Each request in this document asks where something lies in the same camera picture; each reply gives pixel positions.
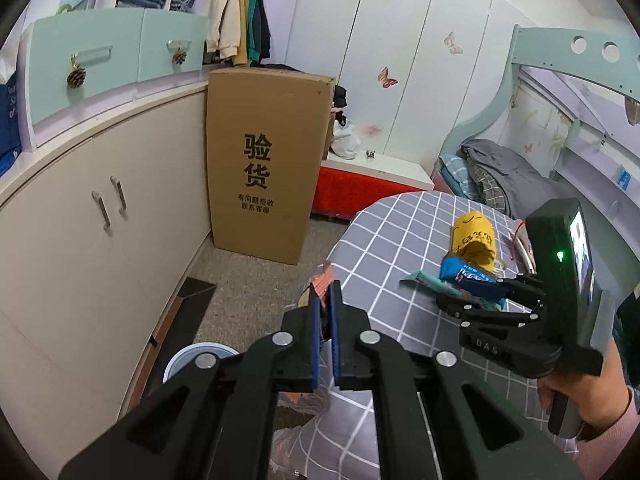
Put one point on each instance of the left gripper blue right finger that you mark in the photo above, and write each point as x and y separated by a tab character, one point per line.
334	307

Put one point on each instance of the small red paper scrap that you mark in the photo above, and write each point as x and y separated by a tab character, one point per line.
322	282

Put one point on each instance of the pink butterfly sticker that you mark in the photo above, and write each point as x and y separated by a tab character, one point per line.
385	79

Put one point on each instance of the white plastic bag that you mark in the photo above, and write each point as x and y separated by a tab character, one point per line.
345	141

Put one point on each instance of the hanging clothes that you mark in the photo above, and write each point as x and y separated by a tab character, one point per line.
237	32

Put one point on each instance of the mint drawer shelf unit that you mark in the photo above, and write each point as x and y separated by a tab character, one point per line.
79	58

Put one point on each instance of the grey blanket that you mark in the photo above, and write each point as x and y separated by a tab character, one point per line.
506	181

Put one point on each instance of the cream low cabinet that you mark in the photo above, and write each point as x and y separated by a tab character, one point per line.
96	239

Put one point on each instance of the mint bunk bed frame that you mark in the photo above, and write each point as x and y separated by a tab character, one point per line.
556	59

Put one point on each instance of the person's right hand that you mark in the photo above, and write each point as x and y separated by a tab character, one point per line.
601	400

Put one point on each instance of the teal wrapper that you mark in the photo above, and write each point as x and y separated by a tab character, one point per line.
436	285

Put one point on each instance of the yellow bag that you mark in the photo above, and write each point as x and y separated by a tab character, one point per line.
473	240

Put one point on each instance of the tall brown cardboard box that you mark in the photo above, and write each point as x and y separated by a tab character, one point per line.
265	137

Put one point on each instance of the red storage box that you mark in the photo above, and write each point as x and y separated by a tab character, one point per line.
346	186

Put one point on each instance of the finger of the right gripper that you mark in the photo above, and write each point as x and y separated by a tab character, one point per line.
472	312
523	289

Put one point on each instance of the blue snack wrapper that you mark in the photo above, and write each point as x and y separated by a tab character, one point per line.
477	282

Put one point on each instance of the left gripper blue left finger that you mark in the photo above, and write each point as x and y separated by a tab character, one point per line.
315	308

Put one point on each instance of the blue paper bag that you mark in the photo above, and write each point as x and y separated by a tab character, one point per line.
10	141

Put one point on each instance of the light blue trash bin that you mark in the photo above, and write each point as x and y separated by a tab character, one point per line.
194	351

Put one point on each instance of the grey checked tablecloth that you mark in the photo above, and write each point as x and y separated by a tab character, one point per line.
382	246

